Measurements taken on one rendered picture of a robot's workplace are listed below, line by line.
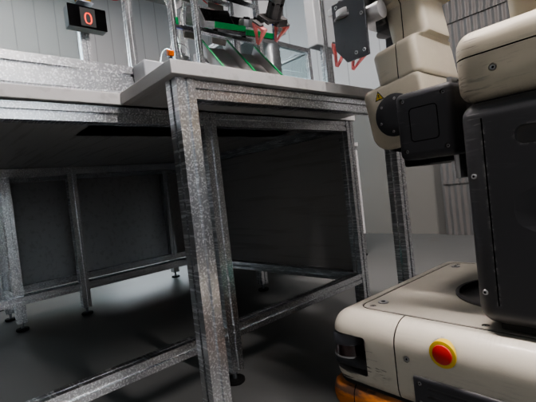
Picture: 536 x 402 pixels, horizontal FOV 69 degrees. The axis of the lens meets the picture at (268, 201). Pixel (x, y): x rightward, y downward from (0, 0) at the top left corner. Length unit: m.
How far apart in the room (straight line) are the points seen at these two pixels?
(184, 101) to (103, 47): 4.48
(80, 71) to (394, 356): 1.00
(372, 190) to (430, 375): 3.45
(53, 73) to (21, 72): 0.07
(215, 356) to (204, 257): 0.21
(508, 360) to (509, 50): 0.50
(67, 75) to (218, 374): 0.80
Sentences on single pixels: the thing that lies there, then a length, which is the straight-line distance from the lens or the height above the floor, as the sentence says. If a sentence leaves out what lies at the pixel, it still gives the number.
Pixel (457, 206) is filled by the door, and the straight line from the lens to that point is 3.78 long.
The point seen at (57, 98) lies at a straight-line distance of 1.02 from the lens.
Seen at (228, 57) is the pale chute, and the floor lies 1.14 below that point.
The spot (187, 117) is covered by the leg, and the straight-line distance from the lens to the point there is 0.85.
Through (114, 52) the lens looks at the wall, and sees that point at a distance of 5.34.
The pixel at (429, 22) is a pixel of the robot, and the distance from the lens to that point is 1.09.
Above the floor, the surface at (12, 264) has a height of 0.35.
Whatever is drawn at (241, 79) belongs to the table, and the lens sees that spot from 0.93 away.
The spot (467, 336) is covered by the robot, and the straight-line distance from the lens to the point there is 0.83.
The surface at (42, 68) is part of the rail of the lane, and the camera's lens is 1.12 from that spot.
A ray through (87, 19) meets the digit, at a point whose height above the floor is 1.20.
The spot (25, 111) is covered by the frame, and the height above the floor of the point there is 0.81.
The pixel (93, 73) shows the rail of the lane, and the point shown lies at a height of 0.93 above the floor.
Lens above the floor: 0.58
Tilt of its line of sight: 2 degrees down
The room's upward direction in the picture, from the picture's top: 6 degrees counter-clockwise
